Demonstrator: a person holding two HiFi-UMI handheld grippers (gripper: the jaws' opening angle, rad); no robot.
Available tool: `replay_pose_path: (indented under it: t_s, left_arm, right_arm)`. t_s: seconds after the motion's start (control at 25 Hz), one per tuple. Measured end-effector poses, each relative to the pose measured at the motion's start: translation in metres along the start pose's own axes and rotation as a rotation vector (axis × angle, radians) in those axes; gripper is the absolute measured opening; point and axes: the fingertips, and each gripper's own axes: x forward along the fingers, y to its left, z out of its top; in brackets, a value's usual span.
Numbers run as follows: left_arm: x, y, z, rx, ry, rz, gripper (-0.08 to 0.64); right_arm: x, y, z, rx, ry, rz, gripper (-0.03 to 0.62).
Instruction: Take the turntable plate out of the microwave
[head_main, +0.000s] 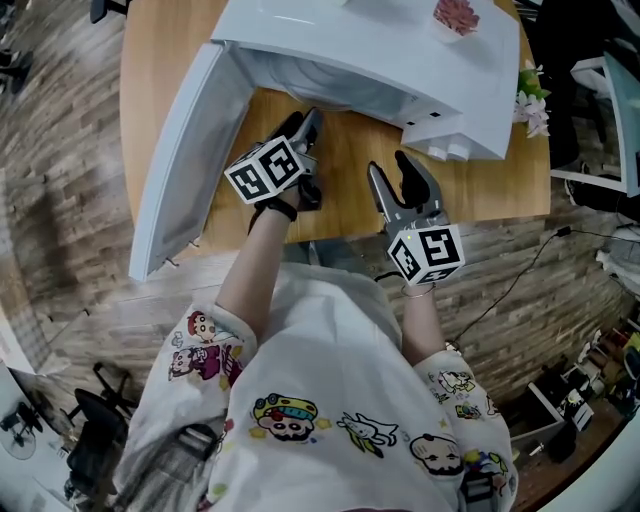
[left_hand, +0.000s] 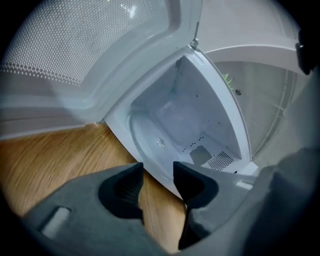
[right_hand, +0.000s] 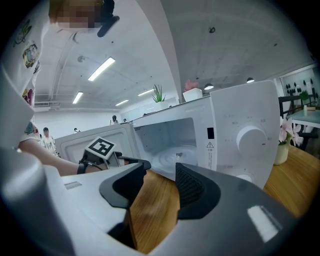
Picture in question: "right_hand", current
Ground black metal rack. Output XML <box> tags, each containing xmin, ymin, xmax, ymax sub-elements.
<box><xmin>278</xmin><ymin>92</ymin><xmax>320</xmax><ymax>120</ymax></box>

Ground round glass turntable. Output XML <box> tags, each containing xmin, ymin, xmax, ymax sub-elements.
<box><xmin>151</xmin><ymin>144</ymin><xmax>199</xmax><ymax>176</ymax></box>

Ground black wrist strap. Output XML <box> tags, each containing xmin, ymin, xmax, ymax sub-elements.
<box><xmin>76</xmin><ymin>161</ymin><xmax>88</xmax><ymax>175</ymax></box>

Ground green plant in white pot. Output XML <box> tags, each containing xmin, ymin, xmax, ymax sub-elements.
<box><xmin>151</xmin><ymin>84</ymin><xmax>168</xmax><ymax>111</ymax></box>

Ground pink flowers in cream vase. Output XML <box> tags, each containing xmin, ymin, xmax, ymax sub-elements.
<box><xmin>273</xmin><ymin>116</ymin><xmax>305</xmax><ymax>166</ymax></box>

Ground white wall board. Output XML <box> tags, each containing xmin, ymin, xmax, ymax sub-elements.
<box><xmin>279</xmin><ymin>66</ymin><xmax>320</xmax><ymax>98</ymax></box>

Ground white microwave oven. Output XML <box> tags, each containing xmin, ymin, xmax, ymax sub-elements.
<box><xmin>54</xmin><ymin>79</ymin><xmax>281</xmax><ymax>190</ymax></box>

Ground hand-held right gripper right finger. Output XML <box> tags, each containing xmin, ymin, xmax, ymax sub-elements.
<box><xmin>149</xmin><ymin>162</ymin><xmax>300</xmax><ymax>256</ymax></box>

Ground person's head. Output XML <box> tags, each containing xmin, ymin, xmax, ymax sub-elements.
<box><xmin>48</xmin><ymin>0</ymin><xmax>106</xmax><ymax>34</ymax></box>

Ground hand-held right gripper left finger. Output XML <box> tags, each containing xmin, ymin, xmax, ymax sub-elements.
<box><xmin>44</xmin><ymin>161</ymin><xmax>152</xmax><ymax>251</ymax></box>

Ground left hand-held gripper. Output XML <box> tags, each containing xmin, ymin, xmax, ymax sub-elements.
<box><xmin>81</xmin><ymin>136</ymin><xmax>142</xmax><ymax>170</ymax></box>

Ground black head-mounted camera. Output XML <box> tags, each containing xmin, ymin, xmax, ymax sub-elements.
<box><xmin>96</xmin><ymin>0</ymin><xmax>121</xmax><ymax>39</ymax></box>

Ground white table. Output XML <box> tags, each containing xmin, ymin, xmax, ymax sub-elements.
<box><xmin>285</xmin><ymin>109</ymin><xmax>320</xmax><ymax>151</ymax></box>

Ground pink plant in white pot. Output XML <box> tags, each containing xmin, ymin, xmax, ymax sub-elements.
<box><xmin>182</xmin><ymin>79</ymin><xmax>204</xmax><ymax>103</ymax></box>

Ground person's left forearm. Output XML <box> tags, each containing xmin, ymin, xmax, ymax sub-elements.
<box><xmin>18</xmin><ymin>139</ymin><xmax>86</xmax><ymax>177</ymax></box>

